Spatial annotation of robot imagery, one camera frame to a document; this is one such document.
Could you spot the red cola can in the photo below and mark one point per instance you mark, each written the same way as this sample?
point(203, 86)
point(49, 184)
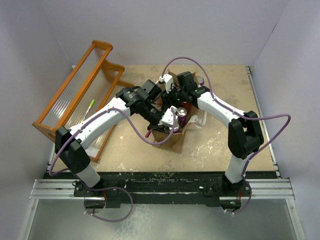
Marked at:
point(185, 105)

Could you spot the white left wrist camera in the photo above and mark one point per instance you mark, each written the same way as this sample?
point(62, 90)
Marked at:
point(169, 118)

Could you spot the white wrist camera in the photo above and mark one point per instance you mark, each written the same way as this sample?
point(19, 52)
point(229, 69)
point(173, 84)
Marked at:
point(169, 118)
point(166, 80)

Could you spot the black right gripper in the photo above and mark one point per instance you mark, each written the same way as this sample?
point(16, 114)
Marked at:
point(167, 97)

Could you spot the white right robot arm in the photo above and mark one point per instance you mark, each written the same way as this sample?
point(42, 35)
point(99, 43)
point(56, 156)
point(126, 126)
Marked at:
point(244, 133)

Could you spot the aluminium front rail frame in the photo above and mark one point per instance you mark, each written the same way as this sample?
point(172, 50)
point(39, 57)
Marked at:
point(54, 213)

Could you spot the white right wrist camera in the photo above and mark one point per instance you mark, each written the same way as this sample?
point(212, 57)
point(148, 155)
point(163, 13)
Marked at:
point(166, 80)

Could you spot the brown canvas tote bag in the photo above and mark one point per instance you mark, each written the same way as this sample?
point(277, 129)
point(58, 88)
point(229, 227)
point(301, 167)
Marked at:
point(175, 135)

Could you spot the orange wooden framed tray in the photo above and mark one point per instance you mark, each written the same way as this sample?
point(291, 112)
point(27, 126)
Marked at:
point(92, 78)

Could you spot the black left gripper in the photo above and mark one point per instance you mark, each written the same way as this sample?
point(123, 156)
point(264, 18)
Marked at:
point(155, 126)

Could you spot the green marker pen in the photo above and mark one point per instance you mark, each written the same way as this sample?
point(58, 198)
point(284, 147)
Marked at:
point(88, 110)

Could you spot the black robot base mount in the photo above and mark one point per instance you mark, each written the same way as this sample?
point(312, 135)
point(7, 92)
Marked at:
point(167, 188)

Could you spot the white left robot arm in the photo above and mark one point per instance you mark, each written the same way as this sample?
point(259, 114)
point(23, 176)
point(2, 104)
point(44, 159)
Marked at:
point(71, 143)

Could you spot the purple soda can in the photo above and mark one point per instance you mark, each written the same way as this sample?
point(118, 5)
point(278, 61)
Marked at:
point(201, 80)
point(175, 129)
point(182, 114)

